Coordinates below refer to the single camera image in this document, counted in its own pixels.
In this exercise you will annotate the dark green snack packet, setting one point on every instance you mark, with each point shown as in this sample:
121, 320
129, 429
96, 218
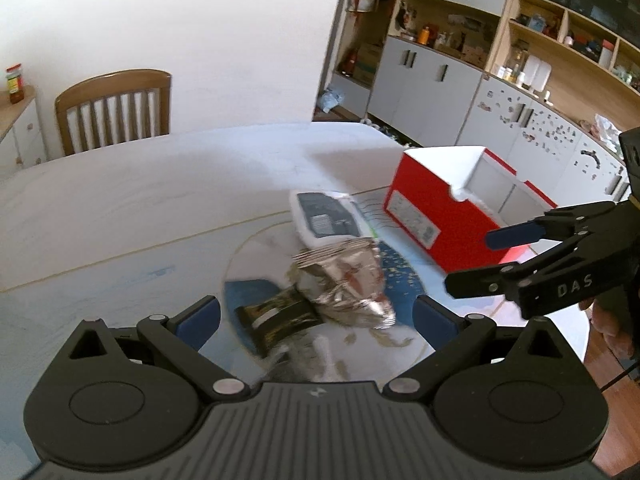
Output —
275, 319

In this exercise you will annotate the black wrapper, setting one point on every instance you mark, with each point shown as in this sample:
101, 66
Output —
304, 358

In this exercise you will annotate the wooden chair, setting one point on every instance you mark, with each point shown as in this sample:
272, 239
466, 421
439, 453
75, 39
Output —
114, 108

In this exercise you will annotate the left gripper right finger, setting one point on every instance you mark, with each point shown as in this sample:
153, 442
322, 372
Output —
458, 343

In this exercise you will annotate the person right hand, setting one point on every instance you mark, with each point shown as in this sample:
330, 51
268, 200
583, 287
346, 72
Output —
608, 344

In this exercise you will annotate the white side cabinet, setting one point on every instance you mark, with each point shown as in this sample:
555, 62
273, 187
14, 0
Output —
21, 137

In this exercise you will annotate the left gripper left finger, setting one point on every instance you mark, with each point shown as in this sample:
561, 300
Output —
174, 343

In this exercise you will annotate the white tissue pack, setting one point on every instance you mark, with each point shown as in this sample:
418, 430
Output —
327, 218

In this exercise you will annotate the silver foil snack bag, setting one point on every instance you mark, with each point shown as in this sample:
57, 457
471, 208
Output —
345, 282

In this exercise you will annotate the red sauce jar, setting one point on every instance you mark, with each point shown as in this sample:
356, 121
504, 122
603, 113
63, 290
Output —
14, 80

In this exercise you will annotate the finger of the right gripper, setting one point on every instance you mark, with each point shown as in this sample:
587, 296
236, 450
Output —
485, 282
556, 224

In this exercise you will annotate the red cardboard shoe box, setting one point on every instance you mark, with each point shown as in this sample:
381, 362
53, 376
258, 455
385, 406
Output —
447, 199

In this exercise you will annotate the grey wall cabinet unit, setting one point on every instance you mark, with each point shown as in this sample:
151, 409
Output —
547, 85

